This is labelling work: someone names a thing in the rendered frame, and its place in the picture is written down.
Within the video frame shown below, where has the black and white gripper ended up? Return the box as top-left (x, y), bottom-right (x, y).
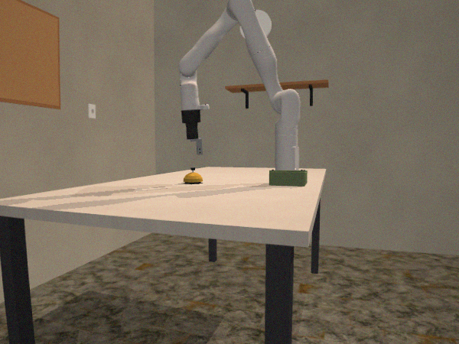
top-left (181, 97), bottom-right (210, 155)

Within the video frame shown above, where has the golden service bell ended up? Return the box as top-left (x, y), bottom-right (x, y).
top-left (183, 167), bottom-right (203, 184)

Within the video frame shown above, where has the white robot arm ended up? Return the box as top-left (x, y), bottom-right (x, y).
top-left (178, 0), bottom-right (300, 170)

